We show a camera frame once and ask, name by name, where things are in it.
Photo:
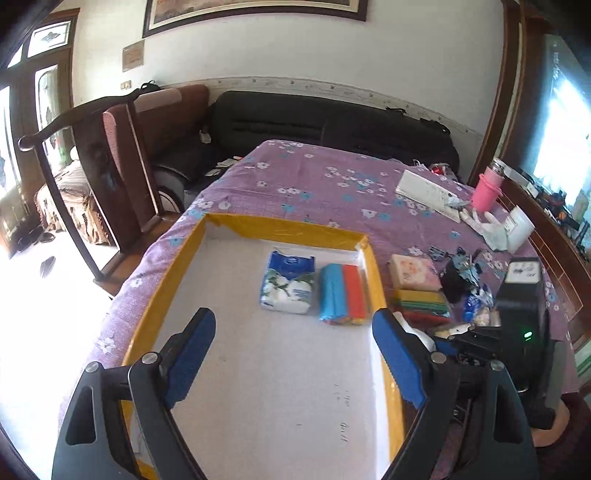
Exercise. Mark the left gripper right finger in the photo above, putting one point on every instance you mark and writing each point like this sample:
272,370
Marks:
470,422

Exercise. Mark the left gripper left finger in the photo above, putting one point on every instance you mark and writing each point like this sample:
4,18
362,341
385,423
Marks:
94,442

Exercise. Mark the colourful sponge stack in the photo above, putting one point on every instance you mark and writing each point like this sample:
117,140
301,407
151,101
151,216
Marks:
422,309

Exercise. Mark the blue orange sponge pack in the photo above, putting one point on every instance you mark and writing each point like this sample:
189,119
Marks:
341,294

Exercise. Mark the blue white cotton pack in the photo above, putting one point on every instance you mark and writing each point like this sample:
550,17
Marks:
288,283

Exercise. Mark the blue white plastic bag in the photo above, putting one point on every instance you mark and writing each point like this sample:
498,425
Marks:
479,308

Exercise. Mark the white cloth bag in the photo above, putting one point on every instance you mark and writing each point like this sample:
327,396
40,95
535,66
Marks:
426,340

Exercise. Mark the black motor with gear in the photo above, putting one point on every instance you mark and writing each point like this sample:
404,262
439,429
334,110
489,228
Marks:
461,275

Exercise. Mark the white work glove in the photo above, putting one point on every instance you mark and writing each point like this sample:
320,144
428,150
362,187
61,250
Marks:
491,230

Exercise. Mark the white plastic jar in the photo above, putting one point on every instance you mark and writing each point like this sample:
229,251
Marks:
518,228

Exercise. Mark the pink thermos bottle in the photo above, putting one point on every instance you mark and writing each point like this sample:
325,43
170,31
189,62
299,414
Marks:
489,186

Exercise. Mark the white paper booklet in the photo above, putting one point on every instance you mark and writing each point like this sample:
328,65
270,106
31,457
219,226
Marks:
430,194

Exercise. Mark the yellow rimmed tray box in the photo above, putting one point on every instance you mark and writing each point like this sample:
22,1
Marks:
279,395

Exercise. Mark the wooden sideboard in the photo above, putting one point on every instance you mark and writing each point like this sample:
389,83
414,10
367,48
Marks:
511,131

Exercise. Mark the purple floral tablecloth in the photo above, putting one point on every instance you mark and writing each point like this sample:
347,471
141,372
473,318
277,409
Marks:
310,184

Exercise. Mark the dark wooden chair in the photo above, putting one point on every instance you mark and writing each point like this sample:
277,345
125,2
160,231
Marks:
132,208

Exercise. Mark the brown armchair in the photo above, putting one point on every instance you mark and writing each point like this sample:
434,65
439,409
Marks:
156,146

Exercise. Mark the black sofa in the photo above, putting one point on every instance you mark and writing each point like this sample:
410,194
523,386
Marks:
238,122

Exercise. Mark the framed horse painting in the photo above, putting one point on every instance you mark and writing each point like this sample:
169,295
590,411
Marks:
163,15

